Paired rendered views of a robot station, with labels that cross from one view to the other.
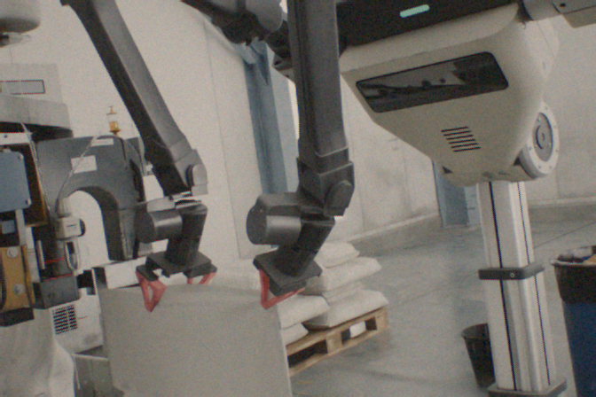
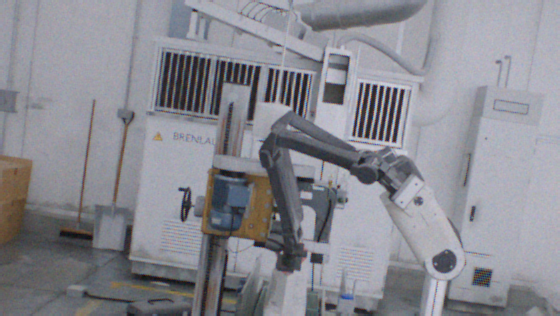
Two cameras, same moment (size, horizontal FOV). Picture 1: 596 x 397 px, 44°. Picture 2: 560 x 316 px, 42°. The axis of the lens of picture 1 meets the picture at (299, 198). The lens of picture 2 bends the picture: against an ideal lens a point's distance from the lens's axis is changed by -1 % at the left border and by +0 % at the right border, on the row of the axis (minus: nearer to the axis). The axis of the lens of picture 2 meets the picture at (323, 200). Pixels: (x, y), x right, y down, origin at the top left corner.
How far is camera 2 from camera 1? 2.35 m
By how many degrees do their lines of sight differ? 46
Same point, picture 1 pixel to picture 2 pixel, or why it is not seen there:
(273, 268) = (280, 260)
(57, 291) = not seen: hidden behind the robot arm
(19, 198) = (243, 203)
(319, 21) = (275, 185)
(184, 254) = not seen: hidden behind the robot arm
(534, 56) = (406, 220)
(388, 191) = not seen: outside the picture
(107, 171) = (316, 201)
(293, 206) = (276, 241)
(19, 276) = (264, 230)
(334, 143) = (287, 224)
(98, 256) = (542, 244)
